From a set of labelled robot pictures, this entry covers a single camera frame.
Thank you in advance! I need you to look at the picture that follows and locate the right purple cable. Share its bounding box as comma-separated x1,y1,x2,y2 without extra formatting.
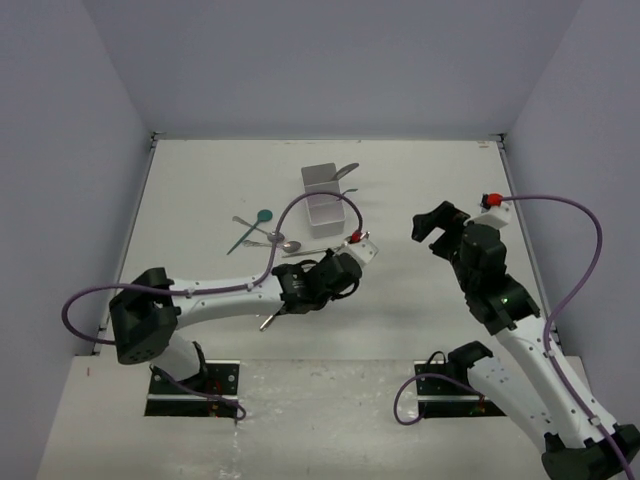
499,193,640,480

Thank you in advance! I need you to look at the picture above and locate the teal round spoon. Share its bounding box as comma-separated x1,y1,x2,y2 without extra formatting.
227,209,273,255

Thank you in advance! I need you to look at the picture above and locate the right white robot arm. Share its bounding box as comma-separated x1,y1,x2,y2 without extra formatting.
411,195,639,479

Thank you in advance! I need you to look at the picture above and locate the plain shiny steel spoon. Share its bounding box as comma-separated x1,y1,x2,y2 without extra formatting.
232,216,286,244

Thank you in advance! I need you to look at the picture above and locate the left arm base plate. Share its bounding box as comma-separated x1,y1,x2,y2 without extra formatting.
144,360,247,422

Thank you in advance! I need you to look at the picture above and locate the ornate handle steel spoon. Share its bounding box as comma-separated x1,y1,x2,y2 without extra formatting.
242,240,301,253

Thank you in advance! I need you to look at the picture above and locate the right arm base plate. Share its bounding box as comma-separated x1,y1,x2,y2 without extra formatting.
392,350,506,426

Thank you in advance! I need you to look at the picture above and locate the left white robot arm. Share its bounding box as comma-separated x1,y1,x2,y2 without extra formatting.
109,249,363,393

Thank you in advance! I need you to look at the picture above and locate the purple cable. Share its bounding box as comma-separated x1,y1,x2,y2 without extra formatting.
499,193,640,480
60,191,364,346

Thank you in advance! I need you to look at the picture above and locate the matte round steel spoon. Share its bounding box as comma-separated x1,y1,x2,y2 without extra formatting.
281,244,343,259

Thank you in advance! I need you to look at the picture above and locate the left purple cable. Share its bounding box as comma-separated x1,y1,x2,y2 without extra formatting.
60,191,364,346

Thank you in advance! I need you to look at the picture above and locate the shiny steel fork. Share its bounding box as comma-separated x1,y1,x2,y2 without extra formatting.
259,312,279,332

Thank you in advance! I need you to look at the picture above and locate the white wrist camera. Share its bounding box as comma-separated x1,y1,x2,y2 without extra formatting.
339,232,379,268
470,193,514,230

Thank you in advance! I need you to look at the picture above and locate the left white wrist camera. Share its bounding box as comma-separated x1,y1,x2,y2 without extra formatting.
339,232,379,268

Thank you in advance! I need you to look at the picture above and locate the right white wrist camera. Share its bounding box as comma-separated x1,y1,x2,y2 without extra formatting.
470,193,514,230

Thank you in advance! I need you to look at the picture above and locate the white divided utensil container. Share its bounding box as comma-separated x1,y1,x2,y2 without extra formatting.
301,163,346,239

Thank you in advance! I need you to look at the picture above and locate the matte steel knife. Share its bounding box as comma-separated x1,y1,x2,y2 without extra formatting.
331,162,359,181

